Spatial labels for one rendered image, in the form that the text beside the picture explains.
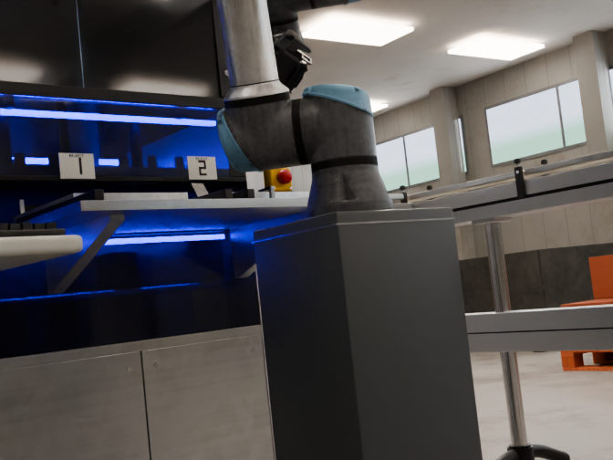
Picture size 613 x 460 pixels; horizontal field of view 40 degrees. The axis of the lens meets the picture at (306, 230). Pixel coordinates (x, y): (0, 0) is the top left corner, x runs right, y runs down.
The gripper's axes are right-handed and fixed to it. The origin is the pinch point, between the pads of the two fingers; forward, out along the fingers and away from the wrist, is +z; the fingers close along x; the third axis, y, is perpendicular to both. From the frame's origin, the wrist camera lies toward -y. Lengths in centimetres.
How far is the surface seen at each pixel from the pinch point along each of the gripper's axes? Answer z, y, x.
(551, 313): -63, 111, 27
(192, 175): -48, 2, 45
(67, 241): 30.9, -13.3, 34.5
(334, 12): -777, 76, 79
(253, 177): -60, 17, 40
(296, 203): -17.2, 22.4, 24.9
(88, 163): -32, -20, 50
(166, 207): 2.8, -1.6, 33.1
